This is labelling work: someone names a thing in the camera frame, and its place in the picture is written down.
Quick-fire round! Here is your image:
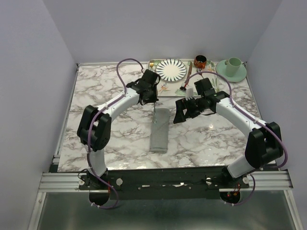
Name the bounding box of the floral serving tray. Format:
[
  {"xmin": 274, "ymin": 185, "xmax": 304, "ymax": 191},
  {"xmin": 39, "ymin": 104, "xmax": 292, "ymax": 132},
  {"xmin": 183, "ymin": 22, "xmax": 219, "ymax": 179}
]
[{"xmin": 147, "ymin": 59, "xmax": 225, "ymax": 97}]

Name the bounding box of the striped white plate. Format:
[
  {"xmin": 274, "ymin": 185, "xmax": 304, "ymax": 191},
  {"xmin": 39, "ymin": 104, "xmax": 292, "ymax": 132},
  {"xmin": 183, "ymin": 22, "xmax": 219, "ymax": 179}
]
[{"xmin": 155, "ymin": 58, "xmax": 187, "ymax": 82}]

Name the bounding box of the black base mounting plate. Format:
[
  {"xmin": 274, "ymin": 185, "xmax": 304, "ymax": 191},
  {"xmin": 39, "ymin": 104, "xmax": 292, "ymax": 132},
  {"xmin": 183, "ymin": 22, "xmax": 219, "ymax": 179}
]
[{"xmin": 79, "ymin": 166, "xmax": 249, "ymax": 200}]

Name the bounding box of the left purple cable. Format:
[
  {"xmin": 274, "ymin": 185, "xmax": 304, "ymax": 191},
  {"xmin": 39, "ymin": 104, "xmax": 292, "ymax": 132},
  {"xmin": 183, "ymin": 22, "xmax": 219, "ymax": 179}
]
[{"xmin": 86, "ymin": 58, "xmax": 146, "ymax": 210}]

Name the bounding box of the copper knife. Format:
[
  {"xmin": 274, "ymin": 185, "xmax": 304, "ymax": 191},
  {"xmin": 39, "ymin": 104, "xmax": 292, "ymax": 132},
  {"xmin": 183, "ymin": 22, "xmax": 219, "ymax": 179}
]
[{"xmin": 185, "ymin": 62, "xmax": 193, "ymax": 84}]

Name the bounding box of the green saucer plate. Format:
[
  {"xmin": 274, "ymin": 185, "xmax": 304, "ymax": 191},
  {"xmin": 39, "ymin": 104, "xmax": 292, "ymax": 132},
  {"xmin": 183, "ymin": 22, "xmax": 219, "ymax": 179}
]
[{"xmin": 216, "ymin": 59, "xmax": 247, "ymax": 82}]

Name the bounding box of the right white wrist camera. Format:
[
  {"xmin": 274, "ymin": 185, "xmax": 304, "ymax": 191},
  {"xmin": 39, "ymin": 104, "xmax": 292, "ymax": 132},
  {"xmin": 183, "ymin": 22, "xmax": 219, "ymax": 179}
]
[{"xmin": 185, "ymin": 87, "xmax": 194, "ymax": 100}]

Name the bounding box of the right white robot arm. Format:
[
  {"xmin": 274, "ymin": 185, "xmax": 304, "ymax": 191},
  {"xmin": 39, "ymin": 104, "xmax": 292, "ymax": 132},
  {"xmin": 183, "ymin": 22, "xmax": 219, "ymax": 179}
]
[{"xmin": 173, "ymin": 78, "xmax": 283, "ymax": 188}]

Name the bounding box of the orange black mug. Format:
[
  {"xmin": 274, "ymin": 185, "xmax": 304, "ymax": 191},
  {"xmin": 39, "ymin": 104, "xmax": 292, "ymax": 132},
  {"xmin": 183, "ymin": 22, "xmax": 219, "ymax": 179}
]
[{"xmin": 194, "ymin": 55, "xmax": 207, "ymax": 69}]

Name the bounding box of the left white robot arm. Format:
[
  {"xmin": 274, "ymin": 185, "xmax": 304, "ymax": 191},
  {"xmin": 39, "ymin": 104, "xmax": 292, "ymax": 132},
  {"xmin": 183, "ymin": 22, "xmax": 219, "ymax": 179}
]
[{"xmin": 77, "ymin": 69, "xmax": 161, "ymax": 189}]

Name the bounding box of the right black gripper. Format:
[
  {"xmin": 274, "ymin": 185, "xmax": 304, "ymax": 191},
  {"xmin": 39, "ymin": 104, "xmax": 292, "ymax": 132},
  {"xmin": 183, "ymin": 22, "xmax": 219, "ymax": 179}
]
[{"xmin": 173, "ymin": 96, "xmax": 205, "ymax": 124}]

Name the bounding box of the grey cloth napkin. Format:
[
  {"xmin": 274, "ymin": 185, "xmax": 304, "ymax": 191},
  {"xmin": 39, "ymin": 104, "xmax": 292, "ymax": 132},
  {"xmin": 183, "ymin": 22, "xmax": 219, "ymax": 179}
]
[{"xmin": 150, "ymin": 108, "xmax": 170, "ymax": 153}]

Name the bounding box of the aluminium frame rail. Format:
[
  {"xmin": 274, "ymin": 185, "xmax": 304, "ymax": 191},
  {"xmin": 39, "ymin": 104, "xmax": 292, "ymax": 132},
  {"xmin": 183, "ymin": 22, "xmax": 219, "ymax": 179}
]
[{"xmin": 38, "ymin": 171, "xmax": 293, "ymax": 193}]

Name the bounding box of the green cup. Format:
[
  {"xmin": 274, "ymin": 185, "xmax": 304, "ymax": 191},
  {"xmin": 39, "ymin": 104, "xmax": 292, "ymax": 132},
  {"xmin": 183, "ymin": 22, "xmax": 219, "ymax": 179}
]
[{"xmin": 224, "ymin": 57, "xmax": 242, "ymax": 77}]

